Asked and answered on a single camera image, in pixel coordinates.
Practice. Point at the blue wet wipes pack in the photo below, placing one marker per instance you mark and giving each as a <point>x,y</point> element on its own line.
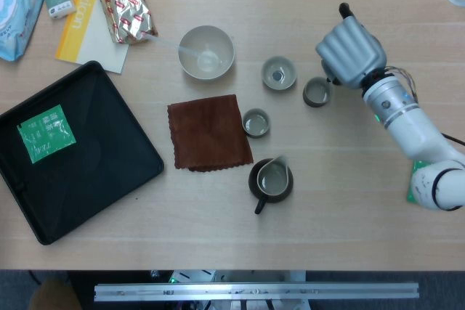
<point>16,16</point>

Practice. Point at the yellow white booklet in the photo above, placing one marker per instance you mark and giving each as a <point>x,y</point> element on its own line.
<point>91,45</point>

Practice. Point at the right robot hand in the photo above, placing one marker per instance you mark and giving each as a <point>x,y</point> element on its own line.
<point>350,52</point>

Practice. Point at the dark straight-sided teacup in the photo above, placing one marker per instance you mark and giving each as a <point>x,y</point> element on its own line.
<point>256,124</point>
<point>316,94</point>

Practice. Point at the large beige bowl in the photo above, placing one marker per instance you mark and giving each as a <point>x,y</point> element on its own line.
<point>214,39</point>

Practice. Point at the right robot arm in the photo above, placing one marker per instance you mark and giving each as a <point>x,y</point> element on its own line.
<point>410,125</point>

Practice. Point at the silver red foil bag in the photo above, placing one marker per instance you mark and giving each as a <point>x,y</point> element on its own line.
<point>125,8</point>

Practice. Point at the clear plastic spoon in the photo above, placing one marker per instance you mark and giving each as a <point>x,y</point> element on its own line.
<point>165,42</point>

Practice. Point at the aluminium rail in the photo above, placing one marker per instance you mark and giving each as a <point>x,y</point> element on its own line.
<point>254,292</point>

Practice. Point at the brown folded cloth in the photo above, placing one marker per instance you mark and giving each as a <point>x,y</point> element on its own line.
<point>209,134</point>

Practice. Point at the green tea packet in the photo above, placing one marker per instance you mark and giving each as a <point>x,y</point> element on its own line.
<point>409,194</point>
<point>45,134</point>

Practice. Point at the wide grey teacup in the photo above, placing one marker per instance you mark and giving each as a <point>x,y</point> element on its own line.
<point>279,74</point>

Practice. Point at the black rectangular tray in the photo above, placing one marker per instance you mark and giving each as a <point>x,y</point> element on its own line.
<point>91,179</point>

